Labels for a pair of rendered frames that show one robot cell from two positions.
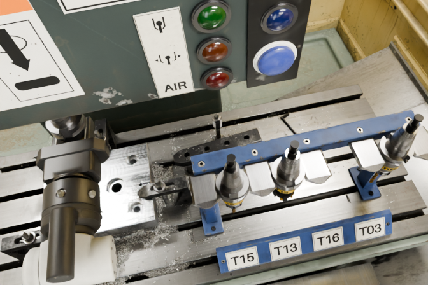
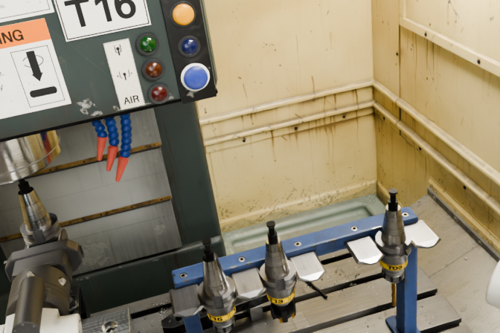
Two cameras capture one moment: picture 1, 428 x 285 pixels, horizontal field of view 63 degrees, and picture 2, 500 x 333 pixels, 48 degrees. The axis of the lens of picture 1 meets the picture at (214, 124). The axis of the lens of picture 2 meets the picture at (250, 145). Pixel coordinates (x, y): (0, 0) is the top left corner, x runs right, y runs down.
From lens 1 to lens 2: 0.47 m
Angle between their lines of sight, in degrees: 28
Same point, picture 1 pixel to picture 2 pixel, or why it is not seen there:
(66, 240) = (35, 299)
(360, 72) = not seen: hidden behind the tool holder
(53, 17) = (59, 44)
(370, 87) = not seen: hidden behind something
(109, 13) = (90, 42)
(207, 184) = (190, 293)
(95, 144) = (68, 243)
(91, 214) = (59, 295)
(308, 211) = not seen: outside the picture
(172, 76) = (129, 90)
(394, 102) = (444, 253)
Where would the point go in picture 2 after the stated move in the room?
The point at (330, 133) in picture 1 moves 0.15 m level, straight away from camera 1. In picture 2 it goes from (323, 235) to (346, 190)
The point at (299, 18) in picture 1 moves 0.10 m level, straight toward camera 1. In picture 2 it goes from (202, 46) to (177, 79)
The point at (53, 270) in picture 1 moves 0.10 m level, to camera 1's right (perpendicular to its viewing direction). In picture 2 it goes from (20, 318) to (97, 302)
